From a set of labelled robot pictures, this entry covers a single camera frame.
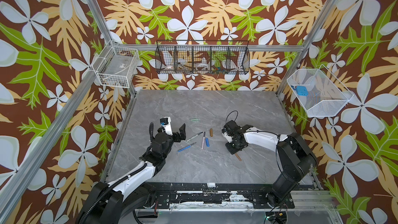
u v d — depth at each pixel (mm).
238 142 690
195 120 1051
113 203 411
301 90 861
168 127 718
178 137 734
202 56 958
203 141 939
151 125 635
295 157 466
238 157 884
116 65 862
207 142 935
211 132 984
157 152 628
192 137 958
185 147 927
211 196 765
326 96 779
